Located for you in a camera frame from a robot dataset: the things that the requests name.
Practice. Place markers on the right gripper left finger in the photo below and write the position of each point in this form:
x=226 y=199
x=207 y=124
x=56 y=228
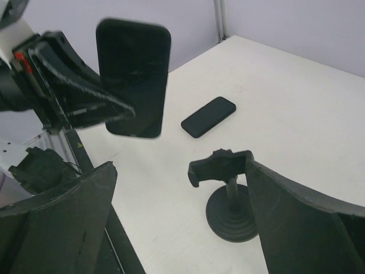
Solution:
x=60 y=230

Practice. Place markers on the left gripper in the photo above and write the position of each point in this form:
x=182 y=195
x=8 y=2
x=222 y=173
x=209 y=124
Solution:
x=62 y=89

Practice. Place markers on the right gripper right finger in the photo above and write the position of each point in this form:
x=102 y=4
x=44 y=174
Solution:
x=302 y=230

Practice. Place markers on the black phone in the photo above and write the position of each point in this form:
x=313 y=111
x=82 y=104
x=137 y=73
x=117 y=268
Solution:
x=133 y=66
x=208 y=116

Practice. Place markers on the black round base phone stand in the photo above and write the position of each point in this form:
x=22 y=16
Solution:
x=228 y=210

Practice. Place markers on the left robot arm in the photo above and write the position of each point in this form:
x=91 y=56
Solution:
x=17 y=142

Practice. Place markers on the left aluminium frame post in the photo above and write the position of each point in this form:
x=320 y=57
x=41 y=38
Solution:
x=220 y=17

